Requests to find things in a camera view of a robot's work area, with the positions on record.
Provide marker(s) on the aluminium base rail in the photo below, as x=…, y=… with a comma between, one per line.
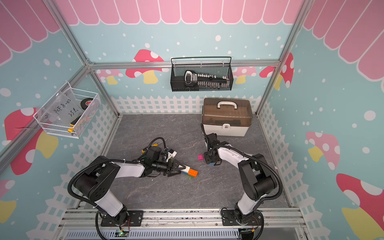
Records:
x=186, y=224

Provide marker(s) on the yellow black utility knife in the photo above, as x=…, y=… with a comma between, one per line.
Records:
x=74, y=125

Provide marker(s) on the white toolbox brown lid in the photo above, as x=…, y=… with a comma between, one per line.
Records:
x=226, y=117

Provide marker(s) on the orange lego brick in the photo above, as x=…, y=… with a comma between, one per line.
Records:
x=192, y=173

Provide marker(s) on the socket wrench set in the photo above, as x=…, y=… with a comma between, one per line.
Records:
x=206, y=82

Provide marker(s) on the yellow black screwdriver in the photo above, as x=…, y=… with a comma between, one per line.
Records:
x=146, y=149

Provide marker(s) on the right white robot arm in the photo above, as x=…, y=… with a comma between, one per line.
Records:
x=259, y=180

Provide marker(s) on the black wire mesh basket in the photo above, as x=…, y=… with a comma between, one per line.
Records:
x=219, y=66

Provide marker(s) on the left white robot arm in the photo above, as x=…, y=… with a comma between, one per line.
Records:
x=92, y=184

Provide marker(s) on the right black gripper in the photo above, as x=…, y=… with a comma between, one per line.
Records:
x=206, y=154

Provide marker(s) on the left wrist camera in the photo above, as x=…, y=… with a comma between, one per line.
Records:
x=155, y=154

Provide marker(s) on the clear plastic wall bin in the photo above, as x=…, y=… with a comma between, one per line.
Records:
x=55, y=116

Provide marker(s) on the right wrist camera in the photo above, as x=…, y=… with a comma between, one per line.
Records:
x=211, y=140

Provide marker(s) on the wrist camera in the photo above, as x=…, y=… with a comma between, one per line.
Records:
x=155, y=154
x=211, y=140

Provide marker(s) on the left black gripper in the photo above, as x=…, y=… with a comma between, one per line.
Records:
x=170, y=167

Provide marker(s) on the black tape roll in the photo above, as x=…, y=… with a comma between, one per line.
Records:
x=86, y=102

